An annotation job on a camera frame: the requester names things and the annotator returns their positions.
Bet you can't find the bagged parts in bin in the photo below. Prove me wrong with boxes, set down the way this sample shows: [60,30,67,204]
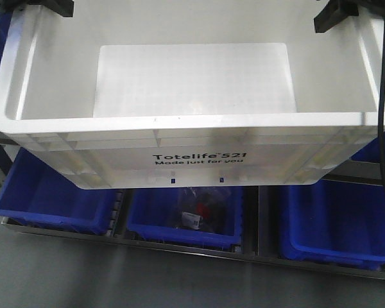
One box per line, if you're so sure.
[177,187,232,234]

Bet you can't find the blue bin right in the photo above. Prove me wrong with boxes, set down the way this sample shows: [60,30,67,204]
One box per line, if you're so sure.
[278,180,385,270]

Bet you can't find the grey metal shelf frame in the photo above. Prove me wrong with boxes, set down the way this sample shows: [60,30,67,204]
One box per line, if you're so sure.
[0,121,385,283]

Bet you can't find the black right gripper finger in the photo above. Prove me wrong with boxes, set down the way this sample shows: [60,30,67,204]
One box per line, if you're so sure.
[313,0,359,33]

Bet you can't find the blue bin left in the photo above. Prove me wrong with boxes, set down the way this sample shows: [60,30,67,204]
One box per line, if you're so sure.
[0,148,116,235]

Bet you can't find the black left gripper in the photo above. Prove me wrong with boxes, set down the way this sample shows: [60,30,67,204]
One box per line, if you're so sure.
[0,0,74,17]

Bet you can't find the blue bin middle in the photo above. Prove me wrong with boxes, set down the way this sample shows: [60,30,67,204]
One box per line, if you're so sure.
[127,187,244,250]

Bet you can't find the white plastic tote box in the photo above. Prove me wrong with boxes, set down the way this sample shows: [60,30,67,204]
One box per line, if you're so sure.
[0,1,383,189]

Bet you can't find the blue bin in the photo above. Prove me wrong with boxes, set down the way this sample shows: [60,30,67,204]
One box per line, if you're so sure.
[278,180,385,270]
[0,148,116,235]
[127,187,244,250]

